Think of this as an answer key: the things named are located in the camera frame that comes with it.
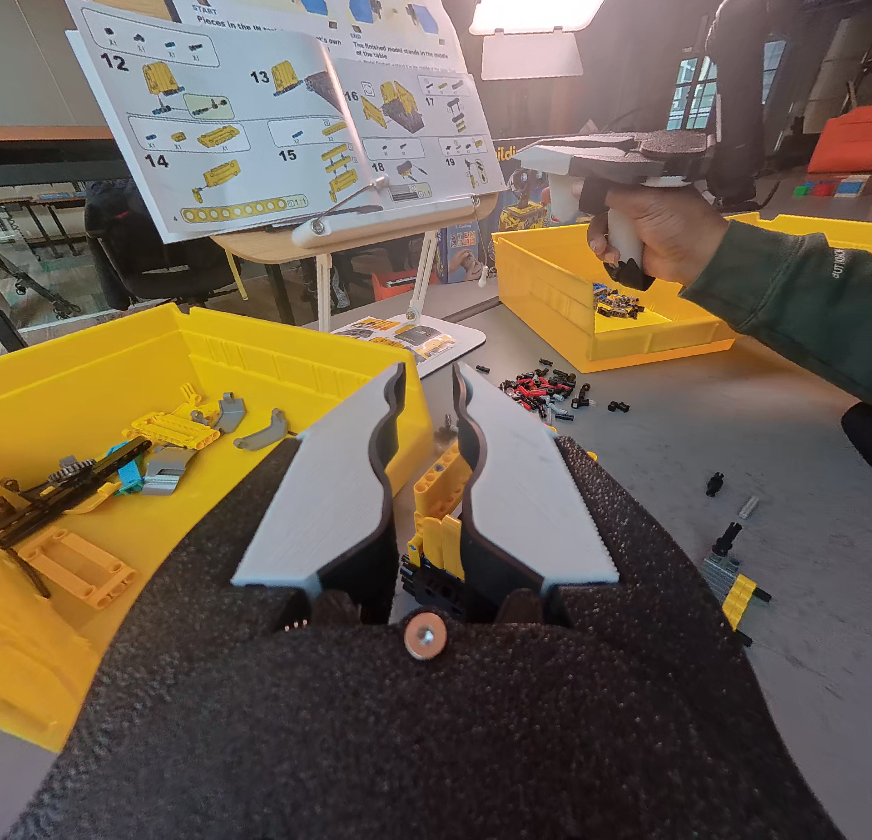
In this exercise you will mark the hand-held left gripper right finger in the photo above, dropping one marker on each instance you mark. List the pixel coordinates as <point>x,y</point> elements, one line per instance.
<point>538,513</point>

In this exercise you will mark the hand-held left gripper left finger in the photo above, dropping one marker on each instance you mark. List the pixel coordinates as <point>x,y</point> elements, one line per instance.
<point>320,513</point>

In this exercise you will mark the heap of grey yellow lego parts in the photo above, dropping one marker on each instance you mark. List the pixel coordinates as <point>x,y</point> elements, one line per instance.
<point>616,303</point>

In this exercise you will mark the instruction booklet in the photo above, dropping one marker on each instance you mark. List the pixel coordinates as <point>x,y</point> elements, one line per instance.
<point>272,117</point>

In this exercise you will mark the paned window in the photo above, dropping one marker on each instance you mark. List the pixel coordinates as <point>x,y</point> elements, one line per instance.
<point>695,97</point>
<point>774,70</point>

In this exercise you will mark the red toy block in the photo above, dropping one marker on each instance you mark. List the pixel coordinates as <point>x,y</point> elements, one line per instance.
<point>824,188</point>

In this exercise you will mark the yellow lego frame assembly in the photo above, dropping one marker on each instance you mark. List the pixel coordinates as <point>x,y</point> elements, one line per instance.
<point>174,428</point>

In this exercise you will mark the orange toolbox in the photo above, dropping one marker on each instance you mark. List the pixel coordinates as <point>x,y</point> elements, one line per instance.
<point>402,280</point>

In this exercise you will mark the grey lego bracket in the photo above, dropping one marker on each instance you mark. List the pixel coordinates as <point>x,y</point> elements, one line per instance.
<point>233,411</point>

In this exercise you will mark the orange lego frame panel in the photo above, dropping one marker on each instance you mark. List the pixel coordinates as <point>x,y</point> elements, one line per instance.
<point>75,567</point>

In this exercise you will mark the white wooden book stand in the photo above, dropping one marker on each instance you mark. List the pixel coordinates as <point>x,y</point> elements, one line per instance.
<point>381,223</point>

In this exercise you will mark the orange cushion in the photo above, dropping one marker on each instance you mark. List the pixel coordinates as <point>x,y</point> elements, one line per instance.
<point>845,141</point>

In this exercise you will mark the black lego beam with gears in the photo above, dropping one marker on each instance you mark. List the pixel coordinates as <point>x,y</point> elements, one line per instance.
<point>82,479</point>

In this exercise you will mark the grey yellow lego subassembly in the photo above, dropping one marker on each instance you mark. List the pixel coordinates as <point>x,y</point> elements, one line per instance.
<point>732,588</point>

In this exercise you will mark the black office chair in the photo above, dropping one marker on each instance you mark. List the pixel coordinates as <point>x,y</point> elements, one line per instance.
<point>150,240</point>

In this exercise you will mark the grey curved lego piece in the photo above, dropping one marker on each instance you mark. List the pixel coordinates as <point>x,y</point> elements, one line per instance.
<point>262,434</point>

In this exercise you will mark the pile of small lego pins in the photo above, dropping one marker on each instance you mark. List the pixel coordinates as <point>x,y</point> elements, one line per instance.
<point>545,390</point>

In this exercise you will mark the yellow curved lego panel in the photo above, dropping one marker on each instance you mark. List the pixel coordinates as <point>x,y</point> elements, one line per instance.
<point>92,500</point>

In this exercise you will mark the black lego axle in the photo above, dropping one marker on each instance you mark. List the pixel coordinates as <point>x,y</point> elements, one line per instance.
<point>33,573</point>

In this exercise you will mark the light grey lego pin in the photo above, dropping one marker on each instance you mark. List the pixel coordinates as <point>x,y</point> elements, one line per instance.
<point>748,507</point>

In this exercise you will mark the yellow black lego model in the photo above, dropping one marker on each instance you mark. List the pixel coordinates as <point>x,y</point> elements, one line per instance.
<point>436,485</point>

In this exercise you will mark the brown wooden desk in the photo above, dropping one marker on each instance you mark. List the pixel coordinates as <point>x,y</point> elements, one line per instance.
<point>54,133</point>

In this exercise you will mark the blue lego piece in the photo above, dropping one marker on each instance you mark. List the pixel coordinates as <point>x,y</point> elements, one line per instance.
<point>131,477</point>

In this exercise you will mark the folded leaflet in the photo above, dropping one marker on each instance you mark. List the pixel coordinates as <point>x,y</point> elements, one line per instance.
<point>395,336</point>

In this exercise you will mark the yellow plastic bin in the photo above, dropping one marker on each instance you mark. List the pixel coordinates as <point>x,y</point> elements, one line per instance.
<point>538,288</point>
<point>238,363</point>
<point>804,230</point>

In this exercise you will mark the black mesh chair back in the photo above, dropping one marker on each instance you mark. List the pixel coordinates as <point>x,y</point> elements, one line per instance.
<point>860,434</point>

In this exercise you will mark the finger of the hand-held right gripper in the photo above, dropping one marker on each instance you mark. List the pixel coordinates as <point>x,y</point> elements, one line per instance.
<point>593,141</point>
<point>552,160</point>

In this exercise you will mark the blue toy kit box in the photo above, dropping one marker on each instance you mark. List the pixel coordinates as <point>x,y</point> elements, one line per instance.
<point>511,206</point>

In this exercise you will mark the person's right hand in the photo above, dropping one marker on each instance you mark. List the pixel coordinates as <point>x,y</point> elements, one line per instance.
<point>674,233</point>

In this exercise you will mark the blue toy block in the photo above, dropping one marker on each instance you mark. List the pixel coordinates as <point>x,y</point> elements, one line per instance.
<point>851,186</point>

